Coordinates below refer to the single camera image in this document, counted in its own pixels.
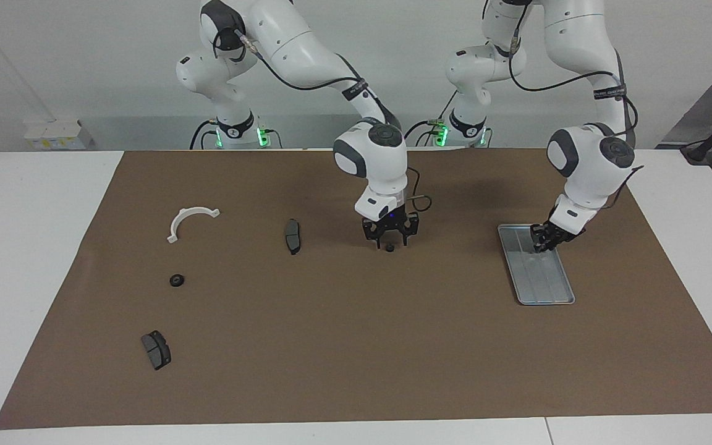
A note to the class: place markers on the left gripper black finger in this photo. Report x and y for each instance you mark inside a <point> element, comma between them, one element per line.
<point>539,238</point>

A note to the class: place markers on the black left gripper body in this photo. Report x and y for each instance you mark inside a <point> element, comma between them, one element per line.
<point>559,235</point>

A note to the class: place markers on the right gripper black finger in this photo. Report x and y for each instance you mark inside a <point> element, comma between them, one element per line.
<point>371,235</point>
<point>411,228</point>

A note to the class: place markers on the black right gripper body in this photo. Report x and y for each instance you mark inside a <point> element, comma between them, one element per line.
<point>390,224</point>

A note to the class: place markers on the large black bearing gear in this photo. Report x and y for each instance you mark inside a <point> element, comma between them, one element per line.
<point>176,280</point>

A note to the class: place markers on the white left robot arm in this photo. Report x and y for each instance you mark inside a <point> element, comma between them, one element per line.
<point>584,161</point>

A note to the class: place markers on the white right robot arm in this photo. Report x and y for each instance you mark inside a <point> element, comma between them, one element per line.
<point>374,154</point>

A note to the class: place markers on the silver metal tray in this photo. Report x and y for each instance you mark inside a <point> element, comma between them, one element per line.
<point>547,284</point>

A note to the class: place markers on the long dark brake pad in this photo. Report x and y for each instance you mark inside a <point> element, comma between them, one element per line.
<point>292,237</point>

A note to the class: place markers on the brown table mat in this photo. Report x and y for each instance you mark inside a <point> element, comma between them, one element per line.
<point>362,358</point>

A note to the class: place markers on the grooved dark brake pad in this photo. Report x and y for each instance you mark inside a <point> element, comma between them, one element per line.
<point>157,351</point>

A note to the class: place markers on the white curved plastic bracket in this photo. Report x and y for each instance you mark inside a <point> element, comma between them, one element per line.
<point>176,222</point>

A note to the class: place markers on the white wall box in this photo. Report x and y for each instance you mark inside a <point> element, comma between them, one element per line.
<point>53,136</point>

